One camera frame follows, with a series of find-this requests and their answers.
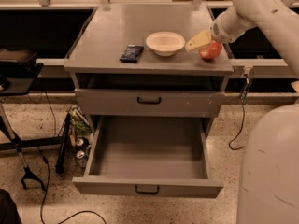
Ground closed grey upper drawer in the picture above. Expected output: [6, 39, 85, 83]
[75, 89, 224, 118]

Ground dark blue snack packet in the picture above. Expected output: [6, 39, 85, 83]
[120, 45, 144, 63]

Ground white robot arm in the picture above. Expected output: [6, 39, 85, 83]
[185, 0, 299, 224]

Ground open grey lower drawer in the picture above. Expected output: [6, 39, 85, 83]
[73, 117, 223, 198]

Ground white paper bowl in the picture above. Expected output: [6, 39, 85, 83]
[146, 32, 185, 57]

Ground black cart with tray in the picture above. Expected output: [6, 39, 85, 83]
[0, 49, 61, 191]

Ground grey drawer cabinet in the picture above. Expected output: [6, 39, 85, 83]
[64, 4, 233, 131]

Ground black floor cable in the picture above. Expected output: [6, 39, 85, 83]
[37, 91, 107, 224]

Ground green snack bag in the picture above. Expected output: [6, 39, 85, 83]
[69, 106, 92, 137]

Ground silver soda can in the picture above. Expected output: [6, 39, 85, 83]
[76, 138, 85, 147]
[76, 150, 87, 167]

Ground red apple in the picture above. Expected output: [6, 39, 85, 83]
[199, 40, 222, 61]

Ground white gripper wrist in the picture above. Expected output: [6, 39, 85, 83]
[185, 19, 236, 52]

